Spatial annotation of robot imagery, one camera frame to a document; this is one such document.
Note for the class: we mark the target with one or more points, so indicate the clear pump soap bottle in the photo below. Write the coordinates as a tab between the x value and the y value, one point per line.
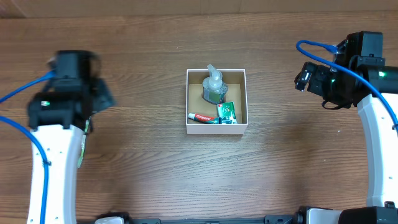
214	88

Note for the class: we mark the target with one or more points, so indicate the green Dettol soap bar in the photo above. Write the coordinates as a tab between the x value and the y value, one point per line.
226	113

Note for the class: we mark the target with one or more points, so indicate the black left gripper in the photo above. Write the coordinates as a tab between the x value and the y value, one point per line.
101	89

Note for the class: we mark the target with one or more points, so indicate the white cardboard box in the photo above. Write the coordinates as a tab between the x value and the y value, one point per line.
237	93

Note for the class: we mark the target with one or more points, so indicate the green white toothbrush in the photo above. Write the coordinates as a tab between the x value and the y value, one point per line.
83	142

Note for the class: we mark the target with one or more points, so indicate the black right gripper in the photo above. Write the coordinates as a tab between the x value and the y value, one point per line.
317	72

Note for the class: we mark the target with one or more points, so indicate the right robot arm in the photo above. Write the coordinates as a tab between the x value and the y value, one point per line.
354	73

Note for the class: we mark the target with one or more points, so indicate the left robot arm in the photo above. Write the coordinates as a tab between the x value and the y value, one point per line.
60	120

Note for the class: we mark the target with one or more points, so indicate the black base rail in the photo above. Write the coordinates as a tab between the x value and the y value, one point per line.
217	220

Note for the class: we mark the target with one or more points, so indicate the green toothpaste tube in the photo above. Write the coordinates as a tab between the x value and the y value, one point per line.
203	118

